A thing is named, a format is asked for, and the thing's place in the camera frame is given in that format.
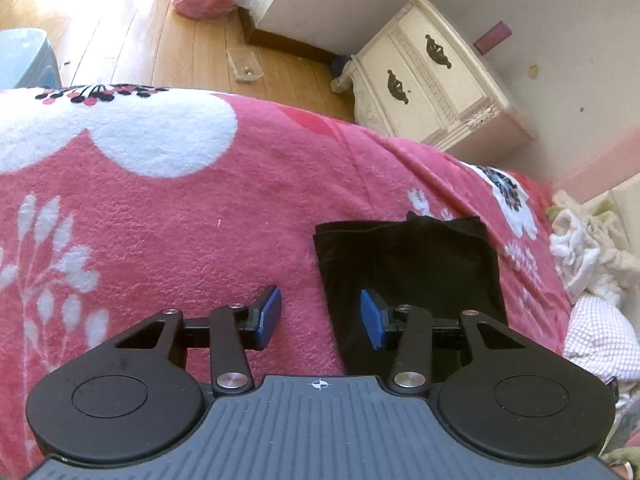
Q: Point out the light blue plastic stool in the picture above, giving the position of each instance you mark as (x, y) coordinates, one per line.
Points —
(25, 57)

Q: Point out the black t-shirt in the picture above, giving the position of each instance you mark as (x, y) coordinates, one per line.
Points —
(415, 270)

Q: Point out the cream nightstand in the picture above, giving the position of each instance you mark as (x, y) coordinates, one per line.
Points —
(430, 85)

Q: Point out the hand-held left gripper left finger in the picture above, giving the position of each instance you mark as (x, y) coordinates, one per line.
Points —
(270, 315)

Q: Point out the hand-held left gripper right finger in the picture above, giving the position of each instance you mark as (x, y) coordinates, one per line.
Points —
(371, 320)

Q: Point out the pink floral blanket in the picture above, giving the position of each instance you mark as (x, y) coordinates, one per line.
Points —
(175, 210)

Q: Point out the pink card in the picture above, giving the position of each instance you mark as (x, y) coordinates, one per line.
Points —
(492, 37)

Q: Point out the pink checked cloth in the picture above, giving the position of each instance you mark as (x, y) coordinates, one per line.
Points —
(605, 335)

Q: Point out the white knitted cloth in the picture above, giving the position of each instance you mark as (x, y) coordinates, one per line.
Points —
(580, 250)

